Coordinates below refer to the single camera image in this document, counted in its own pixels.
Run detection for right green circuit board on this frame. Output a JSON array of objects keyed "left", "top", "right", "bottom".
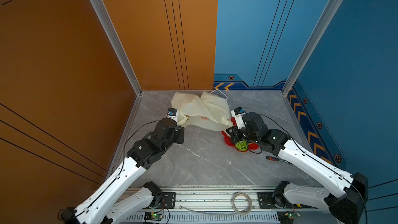
[{"left": 277, "top": 211, "right": 301, "bottom": 224}]

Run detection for cream plastic bag orange prints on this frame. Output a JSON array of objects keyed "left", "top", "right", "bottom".
[{"left": 171, "top": 92, "right": 233, "bottom": 131}]

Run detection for red flower-shaped plate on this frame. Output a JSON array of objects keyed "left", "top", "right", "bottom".
[{"left": 221, "top": 131, "right": 262, "bottom": 154}]

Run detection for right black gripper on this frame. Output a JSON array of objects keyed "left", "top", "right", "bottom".
[{"left": 225, "top": 124, "right": 260, "bottom": 145}]

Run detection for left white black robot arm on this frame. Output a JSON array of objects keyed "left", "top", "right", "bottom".
[{"left": 58, "top": 118, "right": 184, "bottom": 224}]

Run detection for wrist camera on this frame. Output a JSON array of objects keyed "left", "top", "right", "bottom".
[
  {"left": 231, "top": 107, "right": 246, "bottom": 130},
  {"left": 166, "top": 108, "right": 178, "bottom": 122}
]

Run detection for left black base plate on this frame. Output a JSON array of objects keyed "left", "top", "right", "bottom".
[{"left": 156, "top": 191, "right": 176, "bottom": 210}]

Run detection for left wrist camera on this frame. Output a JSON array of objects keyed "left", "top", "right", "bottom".
[{"left": 166, "top": 108, "right": 178, "bottom": 122}]

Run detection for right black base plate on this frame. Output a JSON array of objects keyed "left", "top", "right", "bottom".
[{"left": 257, "top": 192, "right": 277, "bottom": 209}]

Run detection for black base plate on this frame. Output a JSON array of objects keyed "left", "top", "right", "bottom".
[
  {"left": 156, "top": 191, "right": 176, "bottom": 210},
  {"left": 257, "top": 192, "right": 277, "bottom": 209}
]

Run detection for coiled clear tube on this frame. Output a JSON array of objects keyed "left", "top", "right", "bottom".
[{"left": 231, "top": 192, "right": 254, "bottom": 216}]

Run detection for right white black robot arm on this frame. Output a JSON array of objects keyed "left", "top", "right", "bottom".
[{"left": 226, "top": 107, "right": 369, "bottom": 224}]

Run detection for aluminium rail frame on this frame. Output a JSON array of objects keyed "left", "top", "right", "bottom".
[{"left": 118, "top": 187, "right": 341, "bottom": 224}]

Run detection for left green circuit board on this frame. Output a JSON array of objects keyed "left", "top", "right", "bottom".
[{"left": 143, "top": 212, "right": 165, "bottom": 224}]

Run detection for green circuit board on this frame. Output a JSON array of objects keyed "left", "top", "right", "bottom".
[
  {"left": 277, "top": 211, "right": 301, "bottom": 224},
  {"left": 143, "top": 212, "right": 165, "bottom": 224}
]

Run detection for red black ratchet wrench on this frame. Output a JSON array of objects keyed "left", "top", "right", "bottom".
[{"left": 266, "top": 156, "right": 290, "bottom": 164}]

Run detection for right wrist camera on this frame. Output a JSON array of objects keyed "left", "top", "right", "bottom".
[{"left": 231, "top": 107, "right": 246, "bottom": 130}]

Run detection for white grey tissue box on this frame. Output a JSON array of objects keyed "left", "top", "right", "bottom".
[{"left": 209, "top": 89, "right": 228, "bottom": 100}]

